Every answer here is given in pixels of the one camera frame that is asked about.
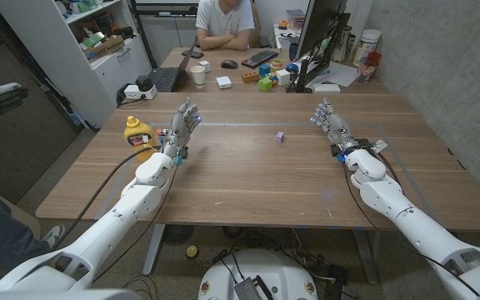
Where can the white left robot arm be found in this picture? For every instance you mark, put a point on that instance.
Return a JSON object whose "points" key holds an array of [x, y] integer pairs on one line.
{"points": [[111, 225]]}

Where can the flat white rectangular box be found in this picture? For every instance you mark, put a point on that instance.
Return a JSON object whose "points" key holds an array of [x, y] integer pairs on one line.
{"points": [[326, 88]]}

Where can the white shelf cabinet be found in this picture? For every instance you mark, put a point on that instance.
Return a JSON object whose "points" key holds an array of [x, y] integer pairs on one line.
{"points": [[56, 54]]}

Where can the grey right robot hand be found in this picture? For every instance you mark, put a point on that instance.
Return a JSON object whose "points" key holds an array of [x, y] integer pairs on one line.
{"points": [[338, 127]]}

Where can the black round fan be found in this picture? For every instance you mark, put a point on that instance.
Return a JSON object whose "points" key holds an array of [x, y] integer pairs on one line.
{"points": [[177, 234]]}

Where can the dark laptop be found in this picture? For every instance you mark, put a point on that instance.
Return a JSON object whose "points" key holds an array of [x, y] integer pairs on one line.
{"points": [[165, 78]]}

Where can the white paper cup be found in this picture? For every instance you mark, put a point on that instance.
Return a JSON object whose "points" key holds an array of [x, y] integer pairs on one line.
{"points": [[198, 77]]}

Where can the orange brick block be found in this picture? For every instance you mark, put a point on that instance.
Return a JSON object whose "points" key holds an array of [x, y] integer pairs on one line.
{"points": [[250, 77]]}

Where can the small purple cube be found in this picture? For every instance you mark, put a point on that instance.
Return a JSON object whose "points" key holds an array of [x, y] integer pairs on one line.
{"points": [[280, 137]]}

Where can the white robot torso base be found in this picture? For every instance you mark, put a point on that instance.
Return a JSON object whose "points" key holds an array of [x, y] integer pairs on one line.
{"points": [[281, 271]]}

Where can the teal cube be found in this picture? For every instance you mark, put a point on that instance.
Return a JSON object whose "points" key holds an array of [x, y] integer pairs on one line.
{"points": [[264, 70]]}

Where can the dark tall bottle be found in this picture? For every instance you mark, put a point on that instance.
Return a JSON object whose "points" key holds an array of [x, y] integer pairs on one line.
{"points": [[342, 43]]}

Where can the small white cube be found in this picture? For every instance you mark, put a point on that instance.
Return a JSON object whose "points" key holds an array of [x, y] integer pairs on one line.
{"points": [[204, 66]]}

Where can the black keyboard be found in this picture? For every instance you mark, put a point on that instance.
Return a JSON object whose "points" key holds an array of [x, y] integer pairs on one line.
{"points": [[260, 58]]}

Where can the grey table leg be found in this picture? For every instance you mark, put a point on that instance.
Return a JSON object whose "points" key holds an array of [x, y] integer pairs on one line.
{"points": [[154, 250], [366, 256]]}

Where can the white wrist tag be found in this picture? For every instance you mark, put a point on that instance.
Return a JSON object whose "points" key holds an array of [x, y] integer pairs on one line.
{"points": [[380, 146]]}

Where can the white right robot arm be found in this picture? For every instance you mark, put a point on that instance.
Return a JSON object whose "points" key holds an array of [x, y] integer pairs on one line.
{"points": [[415, 225]]}

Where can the white paper sheet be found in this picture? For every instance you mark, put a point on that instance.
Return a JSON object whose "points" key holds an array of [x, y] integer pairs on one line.
{"points": [[342, 75]]}

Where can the blue cup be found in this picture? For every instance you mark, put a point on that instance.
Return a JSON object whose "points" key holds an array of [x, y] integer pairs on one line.
{"points": [[293, 52]]}

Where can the orange toy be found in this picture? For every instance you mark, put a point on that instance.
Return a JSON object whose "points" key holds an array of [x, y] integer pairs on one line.
{"points": [[282, 24]]}

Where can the large white cube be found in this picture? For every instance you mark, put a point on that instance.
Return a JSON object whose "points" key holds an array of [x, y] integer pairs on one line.
{"points": [[282, 77]]}

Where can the seated person in white t-shirt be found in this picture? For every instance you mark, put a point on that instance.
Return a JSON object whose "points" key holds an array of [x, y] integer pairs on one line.
{"points": [[223, 18]]}

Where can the black smartphone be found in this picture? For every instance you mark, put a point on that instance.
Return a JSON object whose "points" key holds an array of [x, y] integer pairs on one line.
{"points": [[193, 53]]}

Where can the white power strip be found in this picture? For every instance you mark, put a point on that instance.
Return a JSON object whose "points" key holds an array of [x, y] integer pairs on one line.
{"points": [[133, 93]]}

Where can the flat white square box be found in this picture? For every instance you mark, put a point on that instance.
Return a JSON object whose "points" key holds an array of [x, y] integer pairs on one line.
{"points": [[223, 82]]}

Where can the clear storage box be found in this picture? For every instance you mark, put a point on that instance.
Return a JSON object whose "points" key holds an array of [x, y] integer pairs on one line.
{"points": [[296, 18]]}

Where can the yellow mustard bottle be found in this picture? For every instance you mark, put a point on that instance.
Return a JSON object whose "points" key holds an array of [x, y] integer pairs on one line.
{"points": [[138, 135]]}

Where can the black computer monitor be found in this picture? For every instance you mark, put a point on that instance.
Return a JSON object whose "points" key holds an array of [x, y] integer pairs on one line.
{"points": [[319, 25]]}

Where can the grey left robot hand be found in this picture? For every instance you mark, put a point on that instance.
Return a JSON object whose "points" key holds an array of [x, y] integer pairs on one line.
{"points": [[179, 129]]}

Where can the white canister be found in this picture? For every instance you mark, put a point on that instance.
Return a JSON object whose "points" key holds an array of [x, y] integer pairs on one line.
{"points": [[367, 46]]}

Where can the black computer mouse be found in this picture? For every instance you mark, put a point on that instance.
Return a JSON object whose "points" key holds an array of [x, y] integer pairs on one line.
{"points": [[229, 64]]}

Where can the wooden desk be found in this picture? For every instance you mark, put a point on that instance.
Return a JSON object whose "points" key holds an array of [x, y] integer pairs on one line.
{"points": [[215, 55]]}

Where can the green cube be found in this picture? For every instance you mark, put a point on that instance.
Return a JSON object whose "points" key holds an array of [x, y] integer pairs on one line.
{"points": [[265, 85]]}

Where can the yellow ball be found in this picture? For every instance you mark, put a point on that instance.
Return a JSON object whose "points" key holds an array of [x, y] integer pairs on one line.
{"points": [[192, 251]]}

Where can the white side table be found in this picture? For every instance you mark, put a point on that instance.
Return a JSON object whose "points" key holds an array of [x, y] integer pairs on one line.
{"points": [[283, 38]]}

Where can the cardboard box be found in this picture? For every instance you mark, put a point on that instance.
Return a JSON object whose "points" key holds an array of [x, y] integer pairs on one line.
{"points": [[106, 46]]}

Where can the black power adapter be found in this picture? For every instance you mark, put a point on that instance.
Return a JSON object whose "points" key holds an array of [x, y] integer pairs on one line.
{"points": [[143, 82]]}

